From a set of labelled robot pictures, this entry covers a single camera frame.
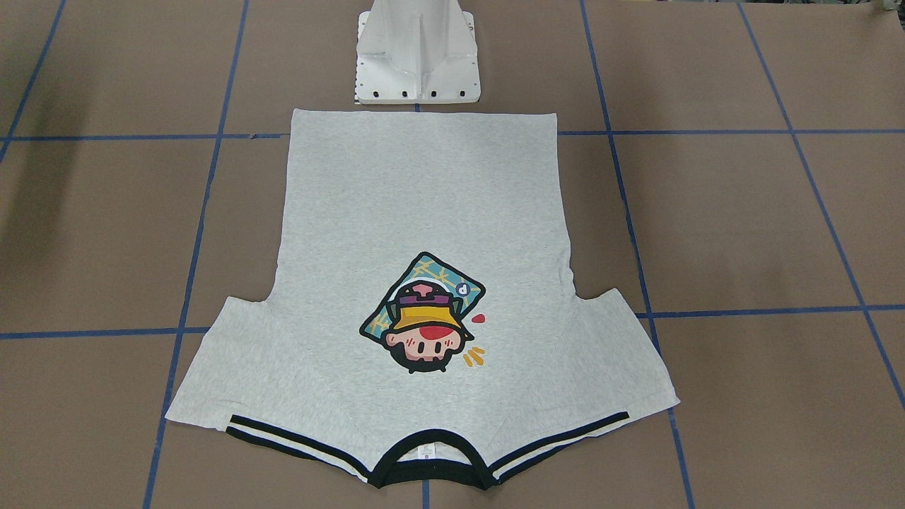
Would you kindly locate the grey cartoon print t-shirt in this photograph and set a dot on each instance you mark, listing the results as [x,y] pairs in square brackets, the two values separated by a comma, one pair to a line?
[424,322]

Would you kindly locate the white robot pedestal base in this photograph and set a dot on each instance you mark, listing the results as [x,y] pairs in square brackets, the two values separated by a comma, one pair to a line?
[416,52]

